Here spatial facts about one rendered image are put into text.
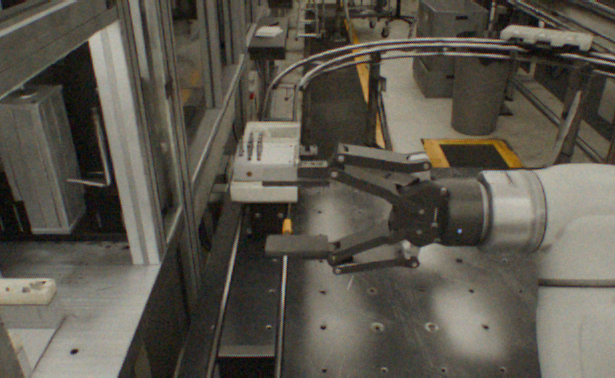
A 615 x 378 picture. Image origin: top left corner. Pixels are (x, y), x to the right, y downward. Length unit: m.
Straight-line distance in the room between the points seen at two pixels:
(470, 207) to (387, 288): 0.63
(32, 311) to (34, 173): 0.24
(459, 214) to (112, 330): 0.48
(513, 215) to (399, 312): 0.59
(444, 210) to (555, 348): 0.18
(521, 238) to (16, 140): 0.73
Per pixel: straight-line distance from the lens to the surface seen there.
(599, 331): 0.59
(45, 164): 0.93
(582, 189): 0.60
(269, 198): 1.14
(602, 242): 0.60
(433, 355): 1.05
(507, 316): 1.17
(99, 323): 0.81
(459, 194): 0.57
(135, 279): 0.86
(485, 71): 3.55
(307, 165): 0.55
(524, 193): 0.58
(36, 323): 0.82
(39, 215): 0.98
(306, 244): 0.60
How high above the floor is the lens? 1.43
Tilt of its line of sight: 29 degrees down
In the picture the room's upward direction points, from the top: straight up
